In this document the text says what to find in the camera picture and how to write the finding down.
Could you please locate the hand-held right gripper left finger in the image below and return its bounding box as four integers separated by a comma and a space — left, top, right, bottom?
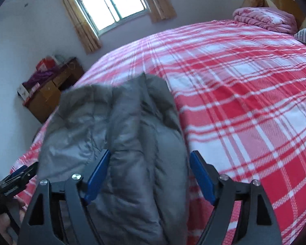
20, 149, 112, 245

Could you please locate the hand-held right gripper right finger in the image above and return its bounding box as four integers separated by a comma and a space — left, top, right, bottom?
189, 150, 283, 245

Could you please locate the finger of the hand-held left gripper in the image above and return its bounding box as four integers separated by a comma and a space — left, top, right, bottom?
0, 161, 39, 197

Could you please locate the grey puffer jacket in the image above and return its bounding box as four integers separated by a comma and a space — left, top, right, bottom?
37, 72, 191, 245

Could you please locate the person's left hand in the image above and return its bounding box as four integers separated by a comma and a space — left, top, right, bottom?
0, 201, 26, 244

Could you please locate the wooden desk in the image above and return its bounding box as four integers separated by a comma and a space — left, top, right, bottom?
22, 57, 85, 124

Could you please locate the white and red box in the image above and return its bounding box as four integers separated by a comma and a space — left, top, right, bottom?
16, 83, 40, 100

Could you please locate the bed with red plaid sheet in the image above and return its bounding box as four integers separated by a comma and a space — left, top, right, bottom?
9, 20, 306, 245

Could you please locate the purple cloth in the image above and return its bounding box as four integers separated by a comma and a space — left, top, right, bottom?
23, 68, 61, 89

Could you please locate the beige patterned curtain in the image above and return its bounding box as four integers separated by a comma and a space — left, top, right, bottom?
52, 0, 103, 54
140, 0, 178, 23

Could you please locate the folded pink blanket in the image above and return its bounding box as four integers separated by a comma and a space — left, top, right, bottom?
232, 7, 299, 34

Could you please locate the window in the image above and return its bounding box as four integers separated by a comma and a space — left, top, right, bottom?
68, 0, 151, 38

